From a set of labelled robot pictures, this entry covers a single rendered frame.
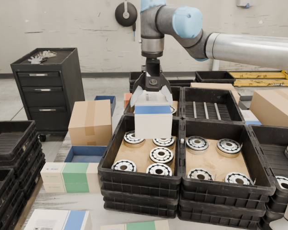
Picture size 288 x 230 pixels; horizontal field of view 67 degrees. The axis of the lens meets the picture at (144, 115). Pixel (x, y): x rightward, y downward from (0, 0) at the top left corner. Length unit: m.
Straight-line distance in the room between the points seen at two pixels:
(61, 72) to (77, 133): 1.03
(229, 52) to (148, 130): 0.33
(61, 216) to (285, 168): 0.91
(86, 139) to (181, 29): 0.82
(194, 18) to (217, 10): 3.58
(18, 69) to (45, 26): 2.11
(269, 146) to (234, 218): 0.43
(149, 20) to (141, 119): 0.29
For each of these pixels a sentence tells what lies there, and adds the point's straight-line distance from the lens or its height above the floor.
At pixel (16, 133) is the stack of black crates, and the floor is 0.49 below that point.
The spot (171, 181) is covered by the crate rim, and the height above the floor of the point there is 0.92.
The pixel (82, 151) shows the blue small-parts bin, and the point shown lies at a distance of 1.21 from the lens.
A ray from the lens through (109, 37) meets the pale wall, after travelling 4.05.
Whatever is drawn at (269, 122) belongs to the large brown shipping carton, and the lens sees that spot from 1.49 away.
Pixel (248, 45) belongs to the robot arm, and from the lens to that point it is 0.64.
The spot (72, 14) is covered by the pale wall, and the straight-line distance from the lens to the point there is 4.11.
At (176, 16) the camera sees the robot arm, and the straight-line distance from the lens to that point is 0.61.
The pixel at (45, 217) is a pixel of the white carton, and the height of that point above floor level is 0.79.
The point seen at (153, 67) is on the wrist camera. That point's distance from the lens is 0.70.
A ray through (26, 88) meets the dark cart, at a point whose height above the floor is 0.66.
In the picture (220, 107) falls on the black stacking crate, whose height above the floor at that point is 0.83.
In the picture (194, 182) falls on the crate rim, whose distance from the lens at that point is 0.77.
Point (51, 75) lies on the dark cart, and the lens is 2.17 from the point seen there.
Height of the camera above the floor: 1.49
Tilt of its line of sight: 31 degrees down
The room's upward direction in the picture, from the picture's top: straight up
